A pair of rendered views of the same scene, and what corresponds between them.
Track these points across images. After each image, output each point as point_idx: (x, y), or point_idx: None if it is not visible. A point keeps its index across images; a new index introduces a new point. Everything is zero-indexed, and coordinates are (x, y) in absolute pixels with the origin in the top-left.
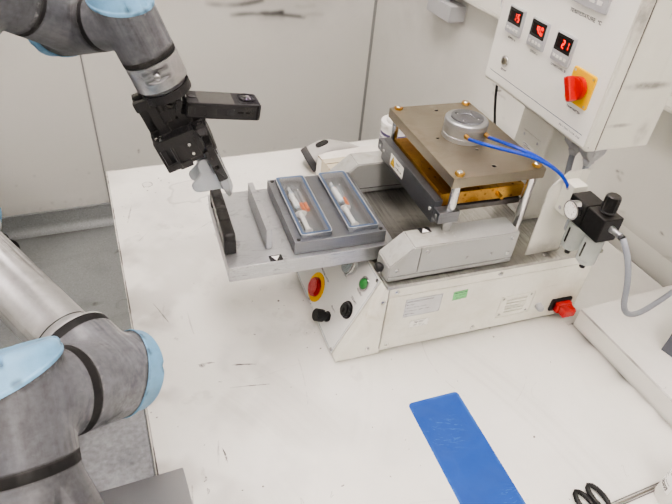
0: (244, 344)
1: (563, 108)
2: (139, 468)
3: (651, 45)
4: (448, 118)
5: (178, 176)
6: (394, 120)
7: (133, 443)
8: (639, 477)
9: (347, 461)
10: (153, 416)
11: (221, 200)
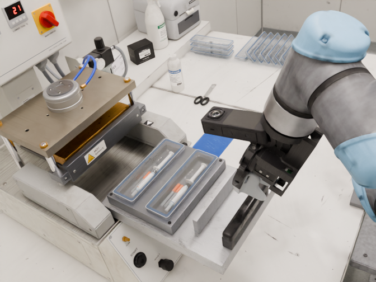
0: (258, 249)
1: (44, 40)
2: (372, 221)
3: None
4: (70, 93)
5: None
6: (59, 146)
7: (369, 235)
8: (175, 96)
9: None
10: (349, 243)
11: (237, 214)
